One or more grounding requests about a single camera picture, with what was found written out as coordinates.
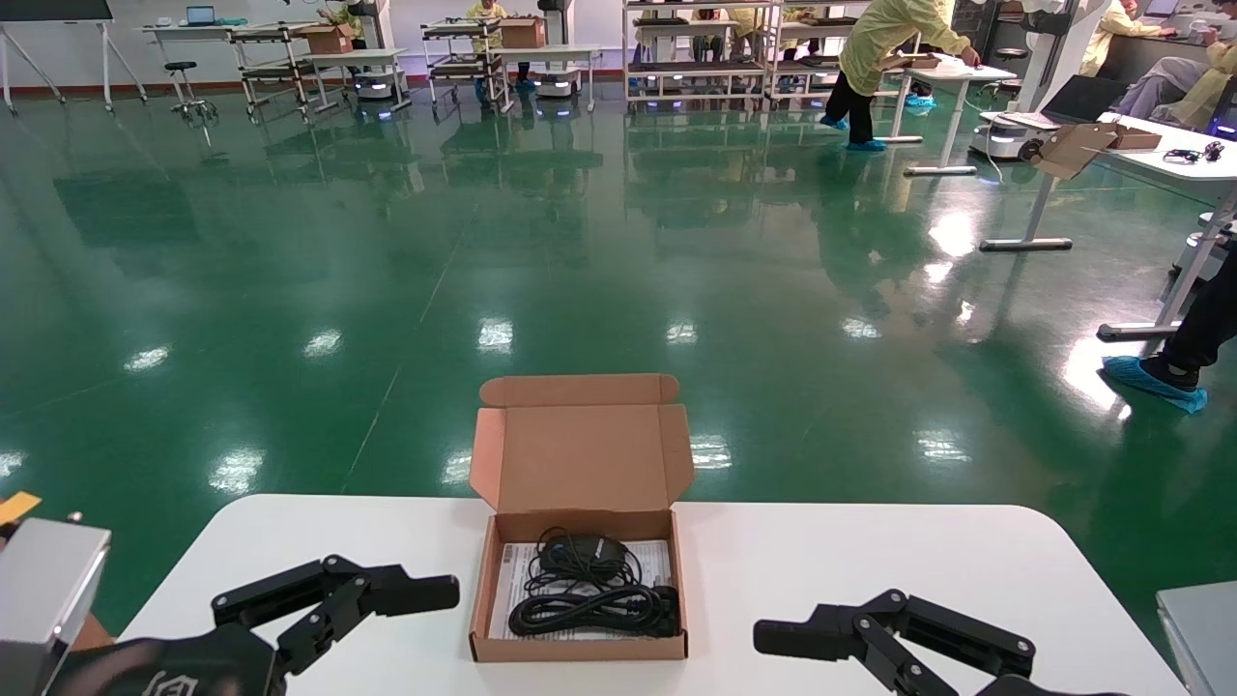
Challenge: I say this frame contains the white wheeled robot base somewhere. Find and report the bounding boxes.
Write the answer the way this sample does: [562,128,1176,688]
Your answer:
[350,0,397,102]
[533,0,583,100]

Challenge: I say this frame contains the white height-adjustable table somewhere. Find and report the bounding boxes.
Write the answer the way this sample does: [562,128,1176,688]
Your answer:
[863,53,1018,177]

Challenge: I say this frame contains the large white work table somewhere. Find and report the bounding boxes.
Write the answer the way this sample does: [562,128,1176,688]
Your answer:
[979,113,1237,342]

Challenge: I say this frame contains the coiled black power cable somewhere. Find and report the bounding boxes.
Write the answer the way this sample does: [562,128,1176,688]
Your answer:
[507,583,680,639]

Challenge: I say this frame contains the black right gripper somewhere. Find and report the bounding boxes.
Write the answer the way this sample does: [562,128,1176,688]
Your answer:
[753,589,1132,696]

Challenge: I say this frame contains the person behind shelves yellow coat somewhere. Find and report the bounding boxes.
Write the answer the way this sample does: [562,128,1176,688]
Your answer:
[692,8,766,61]

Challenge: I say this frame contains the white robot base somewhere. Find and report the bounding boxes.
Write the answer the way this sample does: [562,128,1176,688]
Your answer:
[1172,211,1237,291]

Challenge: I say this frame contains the metal rack cart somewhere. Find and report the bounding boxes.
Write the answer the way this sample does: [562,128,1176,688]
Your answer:
[421,17,515,115]
[230,24,325,122]

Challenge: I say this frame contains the open black laptop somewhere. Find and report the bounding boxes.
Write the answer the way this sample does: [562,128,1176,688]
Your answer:
[1003,74,1130,130]

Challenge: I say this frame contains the black swivel stool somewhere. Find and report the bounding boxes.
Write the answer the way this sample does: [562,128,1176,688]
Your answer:
[162,60,219,125]

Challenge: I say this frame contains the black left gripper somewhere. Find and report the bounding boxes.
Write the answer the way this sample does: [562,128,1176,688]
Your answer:
[43,555,461,696]

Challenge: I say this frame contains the white table with laptop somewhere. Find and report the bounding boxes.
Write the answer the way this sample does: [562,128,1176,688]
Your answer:
[143,19,325,107]

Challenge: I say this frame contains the open cardboard box with flap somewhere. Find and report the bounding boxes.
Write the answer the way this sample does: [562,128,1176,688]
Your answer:
[1031,121,1164,182]

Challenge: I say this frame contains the brown cardboard storage box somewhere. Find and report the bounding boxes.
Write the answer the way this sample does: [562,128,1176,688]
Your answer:
[469,374,695,663]

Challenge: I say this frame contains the seated person grey trousers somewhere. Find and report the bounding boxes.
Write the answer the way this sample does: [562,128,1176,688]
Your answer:
[1116,39,1237,131]

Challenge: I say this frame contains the tall white wheeled robot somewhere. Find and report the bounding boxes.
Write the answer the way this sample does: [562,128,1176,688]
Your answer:
[969,0,1112,160]

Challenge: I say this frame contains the person leg blue shoe cover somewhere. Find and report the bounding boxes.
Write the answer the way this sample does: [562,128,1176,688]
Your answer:
[1102,271,1237,415]

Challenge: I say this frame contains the metal shelf rack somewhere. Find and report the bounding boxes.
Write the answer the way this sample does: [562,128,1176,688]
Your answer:
[623,0,774,109]
[766,0,929,105]

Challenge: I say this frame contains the dark board on stand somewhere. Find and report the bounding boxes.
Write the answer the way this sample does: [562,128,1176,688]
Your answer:
[0,0,149,115]

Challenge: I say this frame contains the person in yellow coat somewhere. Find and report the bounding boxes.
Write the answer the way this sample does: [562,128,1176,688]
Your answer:
[467,0,532,95]
[820,0,983,153]
[324,0,368,47]

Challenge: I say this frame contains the seated person yellow coat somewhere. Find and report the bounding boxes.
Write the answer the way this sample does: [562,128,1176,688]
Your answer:
[1078,0,1180,78]

